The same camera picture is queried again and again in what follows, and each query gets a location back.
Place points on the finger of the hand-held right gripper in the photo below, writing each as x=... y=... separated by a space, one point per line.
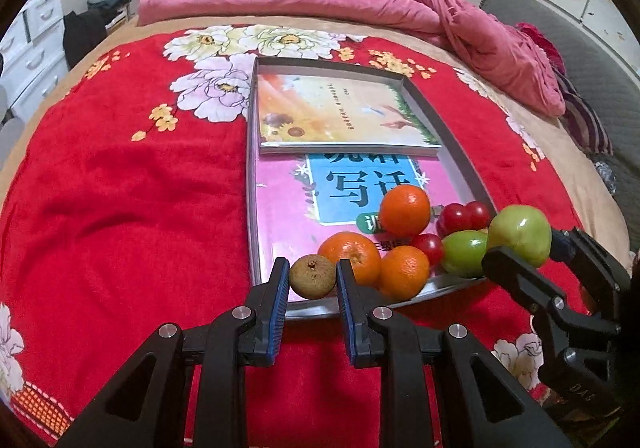
x=510 y=273
x=560 y=245

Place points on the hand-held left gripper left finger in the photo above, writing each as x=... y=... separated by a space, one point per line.
x=280 y=318

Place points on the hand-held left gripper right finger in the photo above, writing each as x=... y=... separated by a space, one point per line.
x=347 y=318

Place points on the grey cardboard box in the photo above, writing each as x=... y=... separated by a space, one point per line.
x=315 y=310

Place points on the green jujube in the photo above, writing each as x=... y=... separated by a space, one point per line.
x=520 y=235
x=465 y=253

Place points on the brown longan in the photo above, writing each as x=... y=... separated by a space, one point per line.
x=312 y=276

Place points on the orange with green stem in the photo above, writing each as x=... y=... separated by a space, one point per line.
x=350 y=260

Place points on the red cherry tomato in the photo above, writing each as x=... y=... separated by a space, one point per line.
x=429 y=247
x=479 y=214
x=452 y=218

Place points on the large orange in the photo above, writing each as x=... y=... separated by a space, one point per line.
x=405 y=273

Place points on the small orange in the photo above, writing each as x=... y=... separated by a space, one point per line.
x=405 y=210

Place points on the silver foil wrapper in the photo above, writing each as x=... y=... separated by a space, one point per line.
x=606 y=176

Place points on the pink book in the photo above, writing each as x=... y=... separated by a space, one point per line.
x=280 y=228

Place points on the striped cloth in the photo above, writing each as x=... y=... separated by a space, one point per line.
x=585 y=123

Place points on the grey padded headboard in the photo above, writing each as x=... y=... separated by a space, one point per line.
x=575 y=53

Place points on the dark red cloth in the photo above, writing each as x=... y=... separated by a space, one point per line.
x=537 y=40

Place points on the red floral blanket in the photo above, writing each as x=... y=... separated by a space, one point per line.
x=125 y=178

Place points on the yellow sunflower book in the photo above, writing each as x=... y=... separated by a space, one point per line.
x=325 y=108

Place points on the black garment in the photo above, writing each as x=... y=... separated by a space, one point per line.
x=82 y=38

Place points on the white drawer cabinet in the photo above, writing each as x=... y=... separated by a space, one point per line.
x=35 y=53

